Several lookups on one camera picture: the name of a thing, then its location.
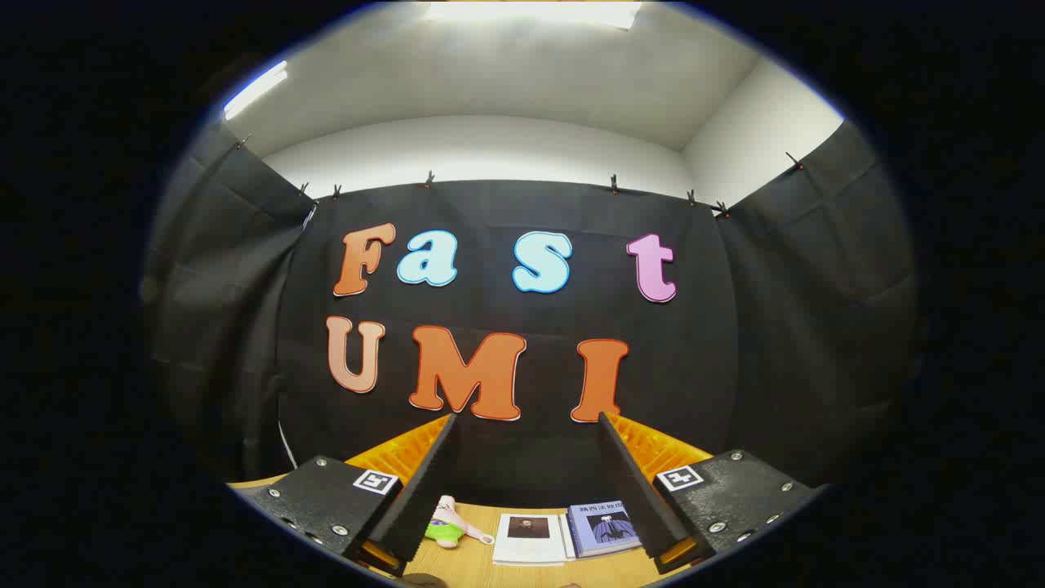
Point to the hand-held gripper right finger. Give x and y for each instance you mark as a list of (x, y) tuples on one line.
[(637, 498)]

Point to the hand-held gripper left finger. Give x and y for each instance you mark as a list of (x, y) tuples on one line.
[(420, 498)]

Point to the pink star plush toy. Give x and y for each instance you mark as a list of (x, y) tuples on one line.
[(445, 531)]

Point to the blue book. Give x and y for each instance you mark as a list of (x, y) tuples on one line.
[(600, 531)]

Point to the white portrait book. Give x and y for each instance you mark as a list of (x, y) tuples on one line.
[(531, 551)]

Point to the row of black cloth clips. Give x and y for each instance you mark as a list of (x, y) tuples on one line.
[(429, 178)]

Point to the ceiling light strip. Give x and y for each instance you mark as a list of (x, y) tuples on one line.
[(255, 88)]

